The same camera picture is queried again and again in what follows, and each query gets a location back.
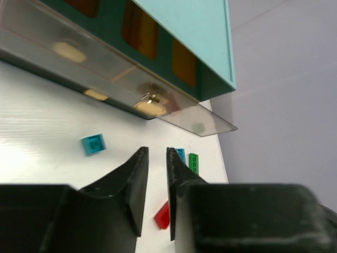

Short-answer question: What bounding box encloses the long green lego brick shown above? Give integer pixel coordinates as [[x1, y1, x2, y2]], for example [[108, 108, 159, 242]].
[[189, 153, 199, 174]]

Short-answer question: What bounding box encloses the long teal lego brick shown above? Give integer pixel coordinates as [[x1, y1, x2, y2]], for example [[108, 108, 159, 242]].
[[176, 148, 186, 164]]

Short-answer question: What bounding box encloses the long red lego brick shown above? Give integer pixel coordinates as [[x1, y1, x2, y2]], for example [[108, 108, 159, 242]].
[[154, 201, 170, 230]]

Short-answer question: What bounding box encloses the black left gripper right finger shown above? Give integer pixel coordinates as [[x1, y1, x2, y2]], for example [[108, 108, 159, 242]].
[[166, 148, 336, 252]]

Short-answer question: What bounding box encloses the small teal lego cube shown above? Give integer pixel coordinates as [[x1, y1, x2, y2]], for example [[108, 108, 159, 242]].
[[81, 134, 106, 156]]

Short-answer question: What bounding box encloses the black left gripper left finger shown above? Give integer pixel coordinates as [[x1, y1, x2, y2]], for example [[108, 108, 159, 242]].
[[1, 147, 149, 252]]

